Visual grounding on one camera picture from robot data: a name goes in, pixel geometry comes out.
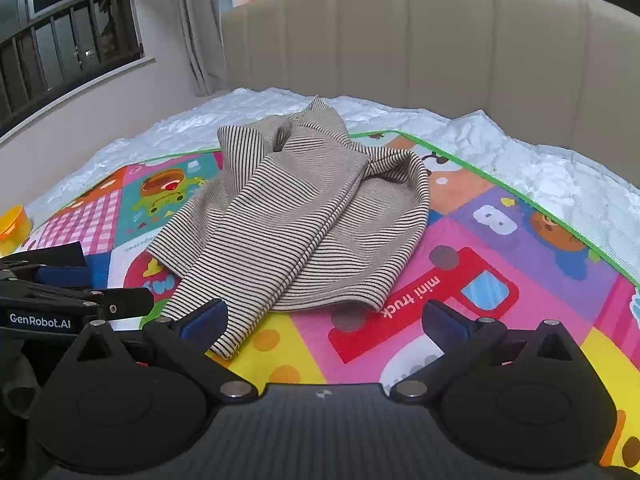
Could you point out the beige striped garment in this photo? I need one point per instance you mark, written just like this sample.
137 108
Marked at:
300 220

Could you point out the dark window railing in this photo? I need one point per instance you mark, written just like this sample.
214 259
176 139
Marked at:
60 40

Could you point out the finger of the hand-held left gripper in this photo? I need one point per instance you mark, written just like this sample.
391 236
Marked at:
62 276
127 301

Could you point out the colourful cartoon play mat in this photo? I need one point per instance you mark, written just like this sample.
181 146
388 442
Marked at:
500 270

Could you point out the white quilted mattress cover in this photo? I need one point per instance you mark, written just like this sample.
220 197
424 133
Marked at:
550 170

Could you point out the beige curtain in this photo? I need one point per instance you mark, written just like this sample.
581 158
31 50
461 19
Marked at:
200 25

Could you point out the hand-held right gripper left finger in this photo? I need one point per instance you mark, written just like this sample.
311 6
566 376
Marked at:
202 324

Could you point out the beige padded headboard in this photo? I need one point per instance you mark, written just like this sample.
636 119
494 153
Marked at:
425 45

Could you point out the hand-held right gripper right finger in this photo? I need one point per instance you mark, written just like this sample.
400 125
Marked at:
445 324

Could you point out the yellow plastic container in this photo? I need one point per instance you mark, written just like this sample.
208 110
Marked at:
12 230

